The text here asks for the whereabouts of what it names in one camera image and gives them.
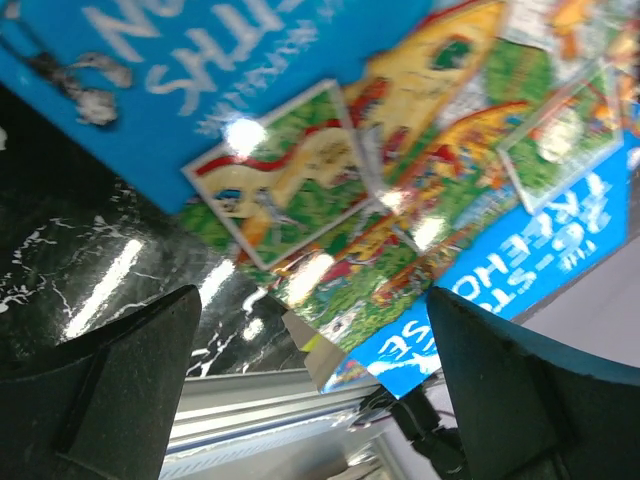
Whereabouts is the blue 26-Storey Treehouse book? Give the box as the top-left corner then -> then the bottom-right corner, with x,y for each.
1,1 -> 635,393

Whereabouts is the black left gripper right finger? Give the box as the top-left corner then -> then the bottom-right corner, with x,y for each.
427,287 -> 639,479

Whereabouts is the aluminium rail frame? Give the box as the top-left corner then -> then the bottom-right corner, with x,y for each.
159,369 -> 378,479

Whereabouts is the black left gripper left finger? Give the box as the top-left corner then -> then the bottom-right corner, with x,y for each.
1,285 -> 201,479

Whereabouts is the black marble pattern mat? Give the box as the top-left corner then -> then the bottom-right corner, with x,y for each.
1,90 -> 303,377

